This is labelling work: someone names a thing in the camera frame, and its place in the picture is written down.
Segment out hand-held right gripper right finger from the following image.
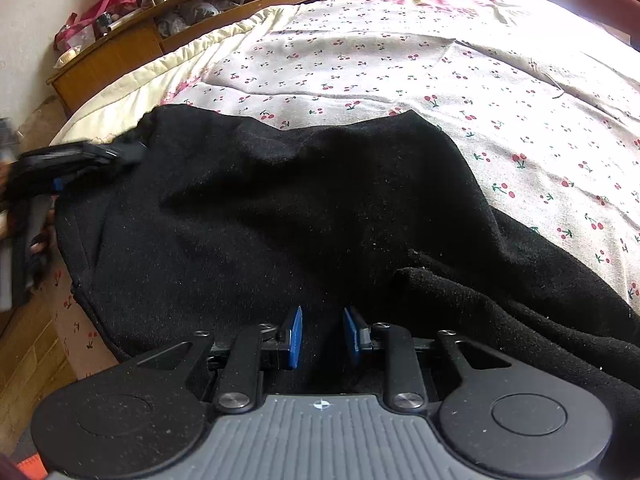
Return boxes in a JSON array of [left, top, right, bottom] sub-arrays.
[[342, 305, 517, 415]]

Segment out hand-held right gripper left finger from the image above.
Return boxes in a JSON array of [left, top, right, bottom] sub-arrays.
[[125, 305, 304, 415]]

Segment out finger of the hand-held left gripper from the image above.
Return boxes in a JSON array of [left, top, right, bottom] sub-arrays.
[[30, 140, 148, 167], [47, 162, 123, 193]]

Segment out black pants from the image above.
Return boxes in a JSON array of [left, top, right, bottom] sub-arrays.
[[54, 104, 640, 413]]

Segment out person's left hand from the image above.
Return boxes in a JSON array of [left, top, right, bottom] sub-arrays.
[[27, 222, 57, 263]]

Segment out wooden cabinet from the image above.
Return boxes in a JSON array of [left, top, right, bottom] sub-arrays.
[[46, 0, 377, 117]]

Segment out grey white shoe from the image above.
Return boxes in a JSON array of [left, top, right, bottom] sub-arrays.
[[153, 10, 189, 39], [178, 0, 247, 24]]

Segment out cherry print quilt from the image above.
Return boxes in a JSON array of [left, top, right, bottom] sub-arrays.
[[49, 0, 640, 380]]

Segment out maroon sofa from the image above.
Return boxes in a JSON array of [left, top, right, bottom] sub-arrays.
[[465, 0, 640, 52]]

